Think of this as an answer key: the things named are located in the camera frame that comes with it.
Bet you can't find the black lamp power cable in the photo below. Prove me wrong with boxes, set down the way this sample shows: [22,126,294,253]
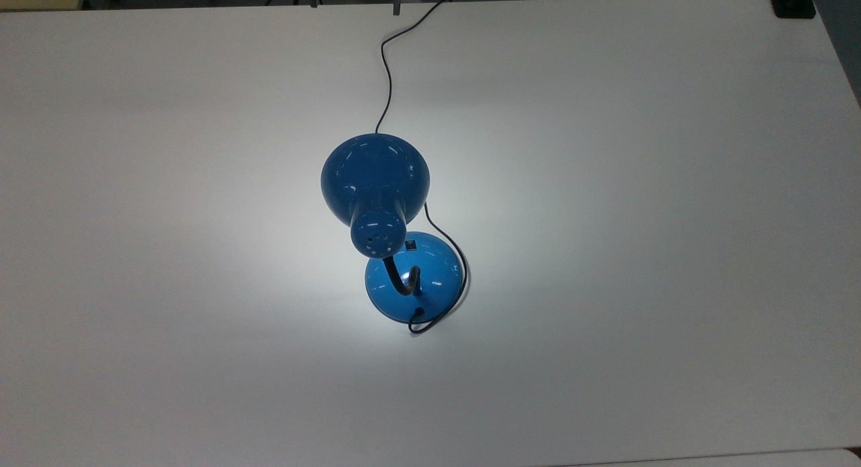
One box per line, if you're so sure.
[375,0,469,336]

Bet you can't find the black table clamp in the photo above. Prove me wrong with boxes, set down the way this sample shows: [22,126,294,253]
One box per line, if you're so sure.
[767,0,819,19]

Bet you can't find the blue desk lamp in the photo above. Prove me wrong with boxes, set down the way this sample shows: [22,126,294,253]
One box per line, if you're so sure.
[320,133,466,324]

